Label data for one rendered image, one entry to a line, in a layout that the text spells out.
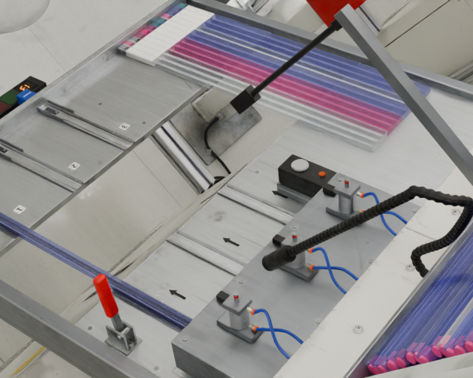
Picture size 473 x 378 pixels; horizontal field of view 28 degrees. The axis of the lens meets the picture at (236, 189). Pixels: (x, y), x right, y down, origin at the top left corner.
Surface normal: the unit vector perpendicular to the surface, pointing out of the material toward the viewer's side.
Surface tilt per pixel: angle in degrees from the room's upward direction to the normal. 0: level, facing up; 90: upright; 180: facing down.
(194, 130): 0
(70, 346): 90
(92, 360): 90
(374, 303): 43
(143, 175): 0
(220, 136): 0
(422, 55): 90
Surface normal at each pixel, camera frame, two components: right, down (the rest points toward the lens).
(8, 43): 0.46, -0.30
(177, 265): -0.10, -0.74
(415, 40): -0.61, 0.57
